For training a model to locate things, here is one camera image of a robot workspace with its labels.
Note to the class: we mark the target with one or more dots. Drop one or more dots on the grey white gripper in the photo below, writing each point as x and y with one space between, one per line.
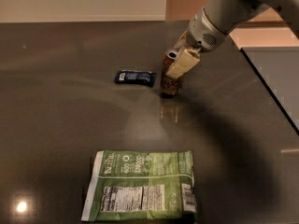
202 34

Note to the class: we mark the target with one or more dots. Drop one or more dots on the orange soda can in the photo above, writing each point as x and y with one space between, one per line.
170 86

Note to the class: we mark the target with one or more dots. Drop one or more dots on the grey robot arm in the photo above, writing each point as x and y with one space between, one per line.
226 15

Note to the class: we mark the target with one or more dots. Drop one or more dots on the blue rxbar blueberry wrapper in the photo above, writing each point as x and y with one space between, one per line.
135 77

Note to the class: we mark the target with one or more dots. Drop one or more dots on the green kettle chips bag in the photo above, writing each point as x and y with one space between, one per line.
128 185

